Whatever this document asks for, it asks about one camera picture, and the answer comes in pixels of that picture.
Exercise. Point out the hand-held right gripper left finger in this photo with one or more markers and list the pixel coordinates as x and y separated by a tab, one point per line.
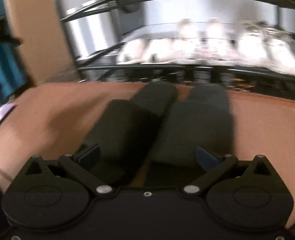
90	154

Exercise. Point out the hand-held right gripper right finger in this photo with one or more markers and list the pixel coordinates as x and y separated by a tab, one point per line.
207	158

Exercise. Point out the black slide slipper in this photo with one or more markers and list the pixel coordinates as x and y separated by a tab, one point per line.
195	127
127	130

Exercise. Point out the black metal shoe rack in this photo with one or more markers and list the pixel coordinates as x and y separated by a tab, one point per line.
137	67

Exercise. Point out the blue cloth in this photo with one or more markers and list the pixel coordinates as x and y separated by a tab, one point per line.
2	62

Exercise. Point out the white peep-toe flat shoe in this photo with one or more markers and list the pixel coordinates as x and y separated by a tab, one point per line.
131	52
158	52

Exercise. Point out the white beaded flat shoe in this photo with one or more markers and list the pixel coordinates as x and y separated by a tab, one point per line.
216	41
187	41

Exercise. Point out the white lace-up sneaker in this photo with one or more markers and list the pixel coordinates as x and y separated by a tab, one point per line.
282	55
252	47

